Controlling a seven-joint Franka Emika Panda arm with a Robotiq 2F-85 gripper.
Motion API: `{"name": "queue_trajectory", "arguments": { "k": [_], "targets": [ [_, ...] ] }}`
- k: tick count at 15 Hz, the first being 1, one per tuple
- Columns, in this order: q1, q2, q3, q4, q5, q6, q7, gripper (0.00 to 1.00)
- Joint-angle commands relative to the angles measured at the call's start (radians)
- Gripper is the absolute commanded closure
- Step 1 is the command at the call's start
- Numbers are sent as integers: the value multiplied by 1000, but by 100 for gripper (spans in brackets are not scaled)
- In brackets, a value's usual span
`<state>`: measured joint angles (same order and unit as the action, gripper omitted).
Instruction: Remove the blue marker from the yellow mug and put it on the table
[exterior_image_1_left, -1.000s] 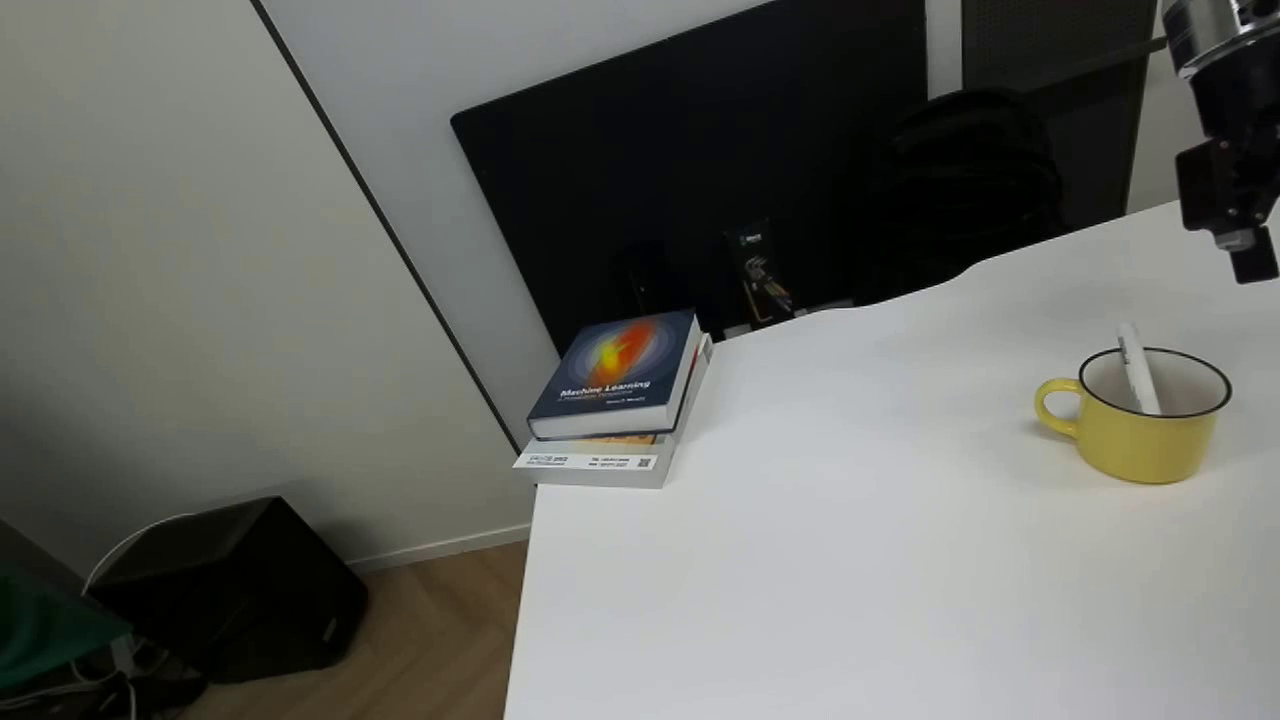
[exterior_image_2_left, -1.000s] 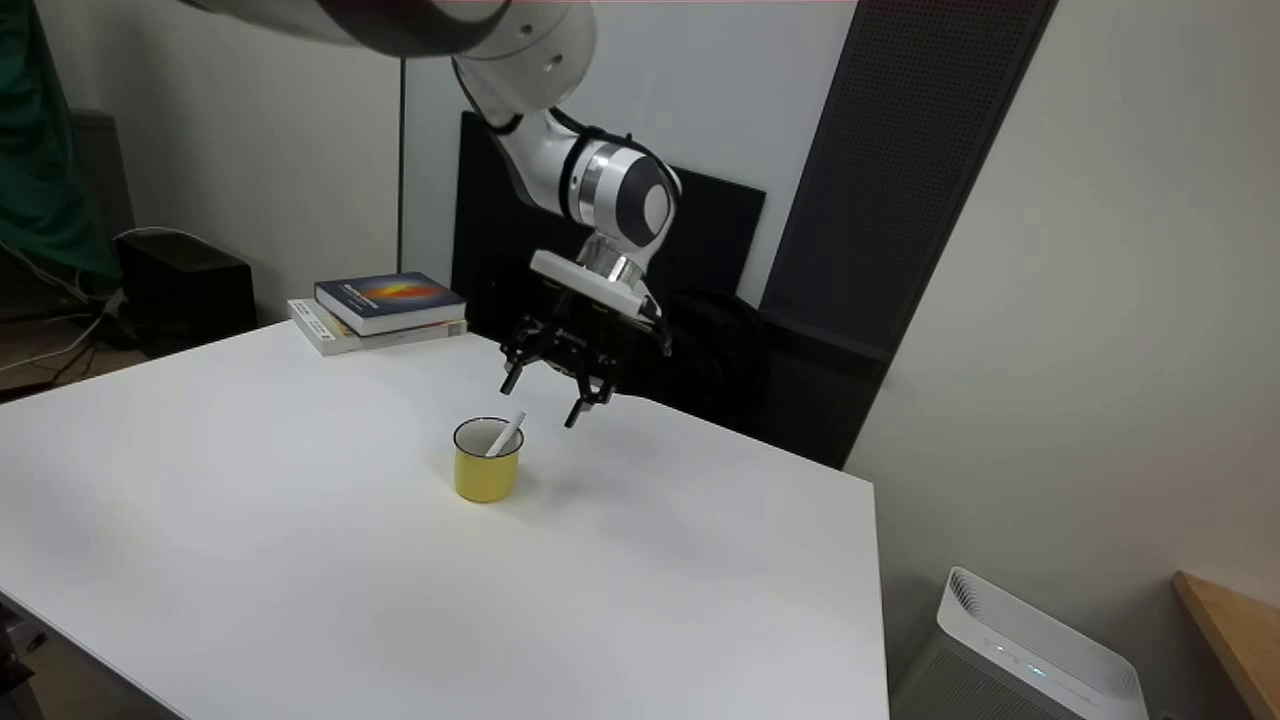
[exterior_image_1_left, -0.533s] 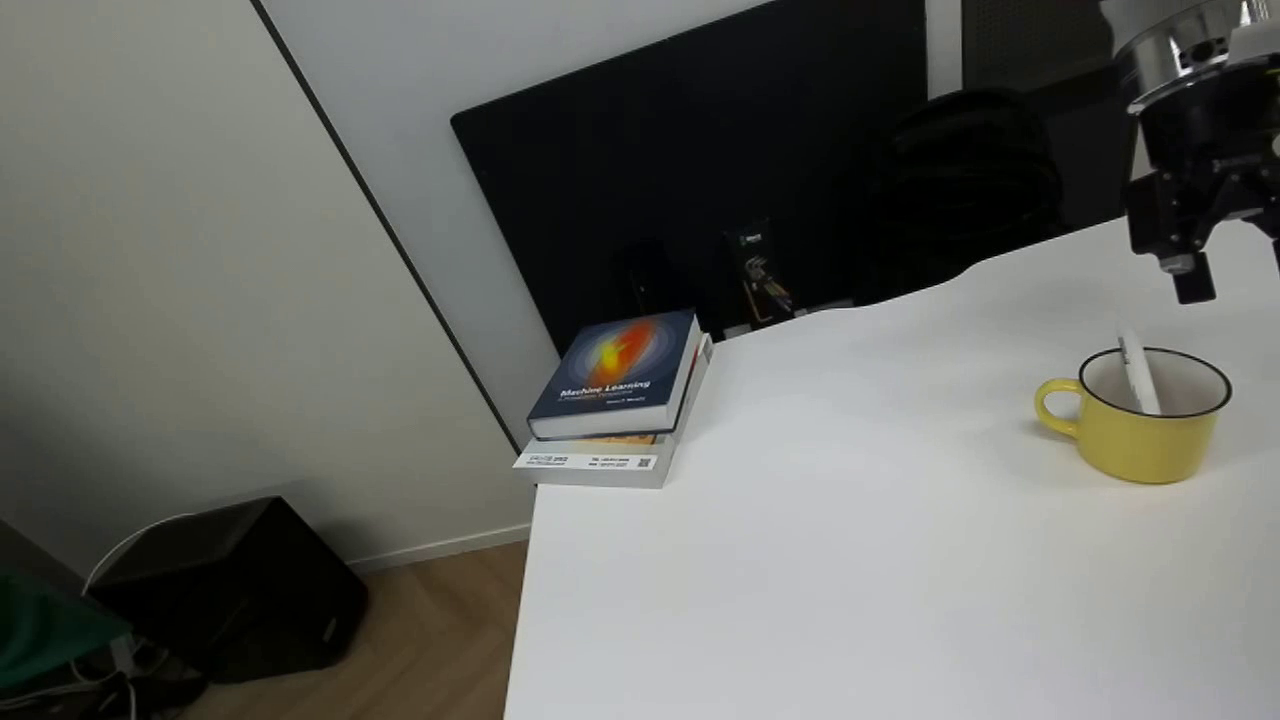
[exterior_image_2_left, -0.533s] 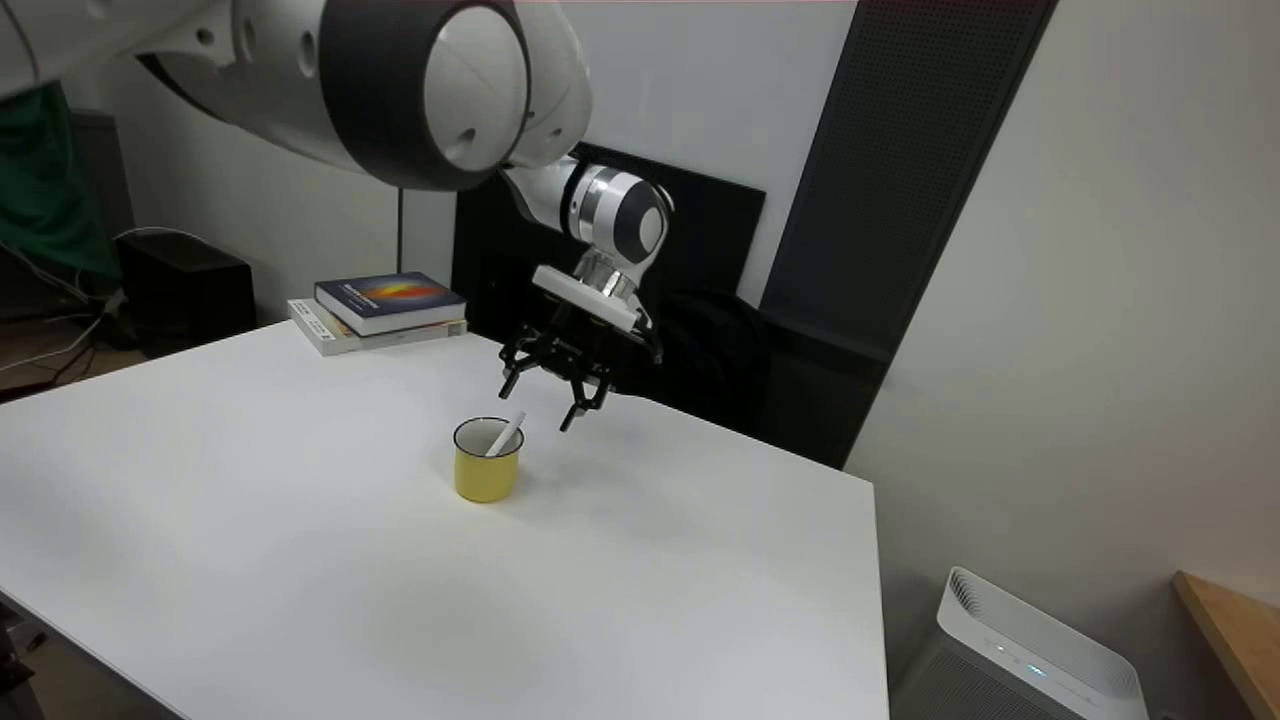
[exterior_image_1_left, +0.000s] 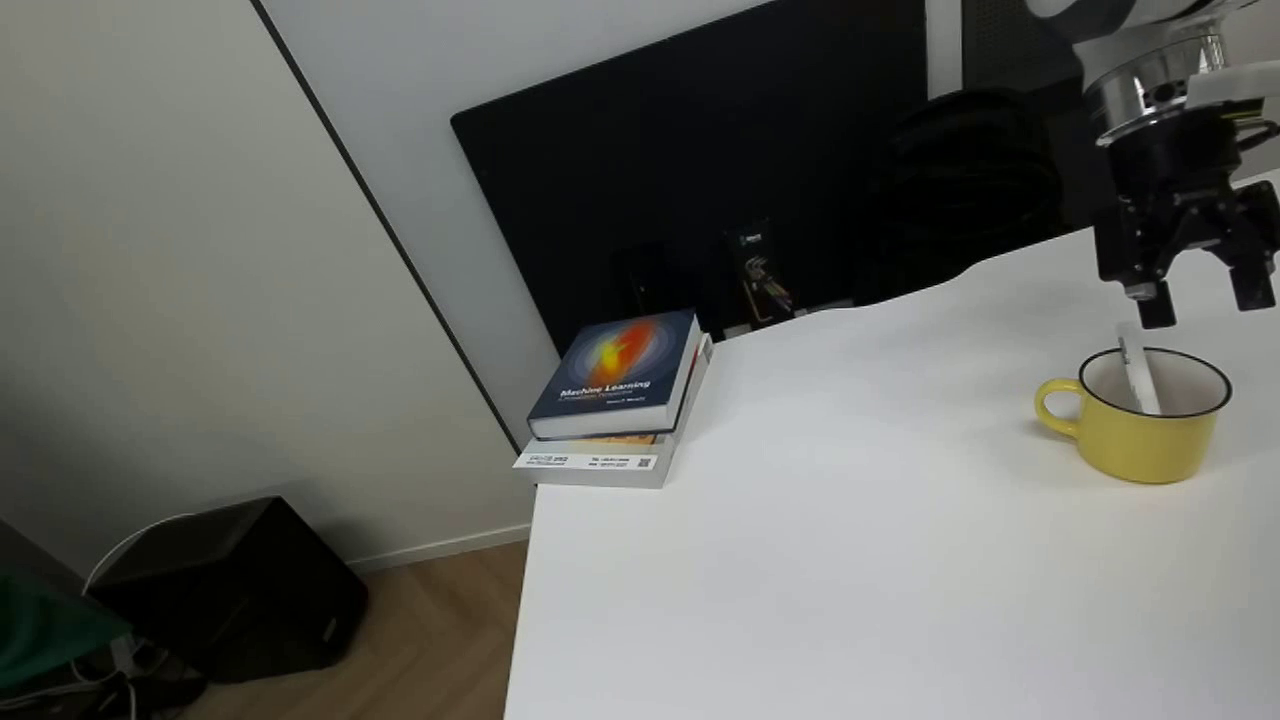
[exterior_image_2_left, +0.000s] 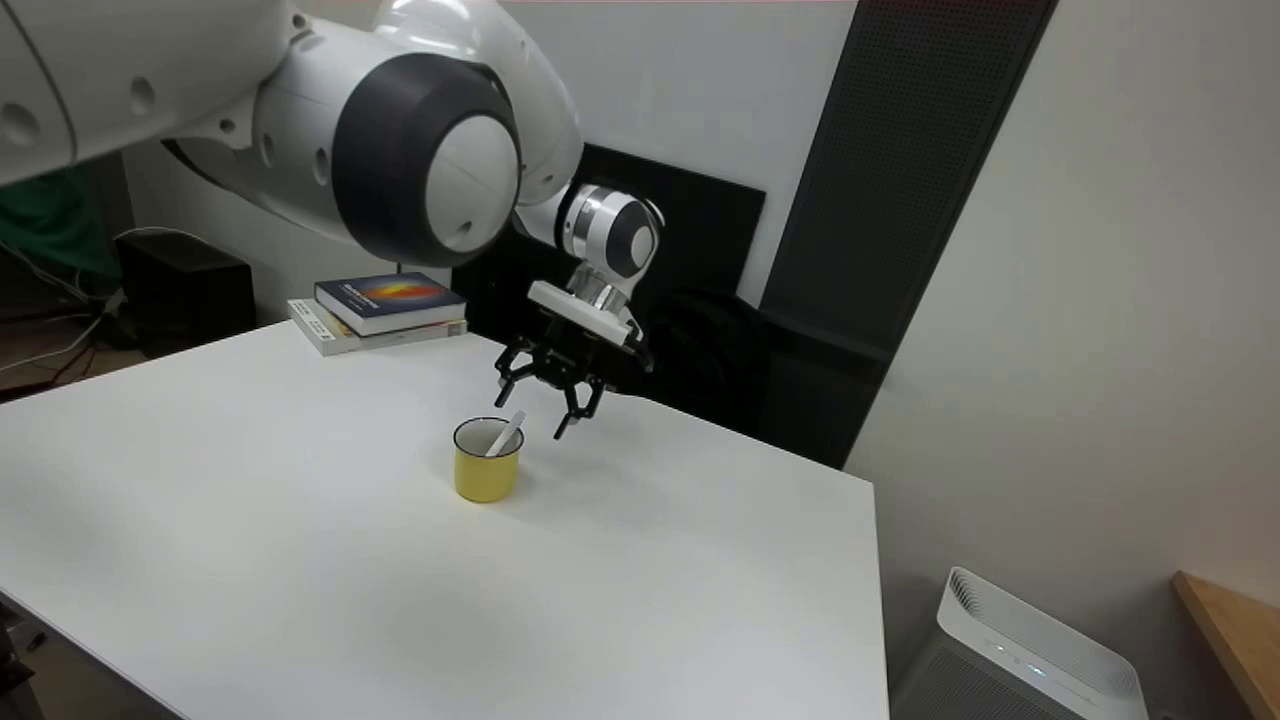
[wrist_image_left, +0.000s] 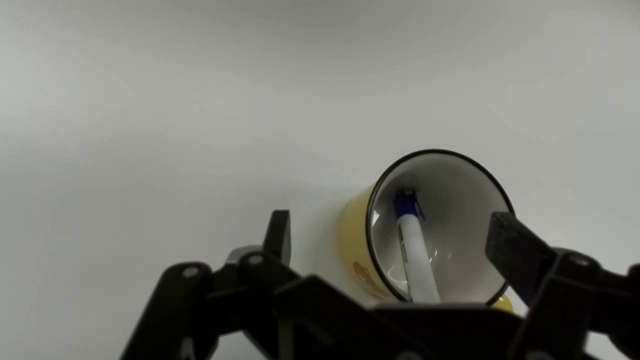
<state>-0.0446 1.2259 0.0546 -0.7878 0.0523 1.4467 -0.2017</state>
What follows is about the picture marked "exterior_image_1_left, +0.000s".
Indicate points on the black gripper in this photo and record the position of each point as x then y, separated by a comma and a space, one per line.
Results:
1172, 185

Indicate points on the white marker with blue cap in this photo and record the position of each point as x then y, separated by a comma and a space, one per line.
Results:
1141, 373

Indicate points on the yellow enamel mug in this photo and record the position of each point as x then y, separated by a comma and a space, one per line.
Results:
1147, 447

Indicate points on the small metal clamp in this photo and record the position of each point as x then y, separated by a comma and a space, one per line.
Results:
760, 282

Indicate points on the large black monitor panel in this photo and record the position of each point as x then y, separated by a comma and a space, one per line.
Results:
643, 172

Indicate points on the blue hardcover book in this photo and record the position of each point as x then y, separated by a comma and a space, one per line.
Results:
615, 366

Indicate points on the stack of books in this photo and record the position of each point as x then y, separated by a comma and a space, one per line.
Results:
601, 460

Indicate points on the black floor speaker box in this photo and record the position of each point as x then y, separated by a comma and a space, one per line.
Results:
234, 586

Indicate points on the green fabric object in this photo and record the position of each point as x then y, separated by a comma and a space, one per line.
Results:
47, 634

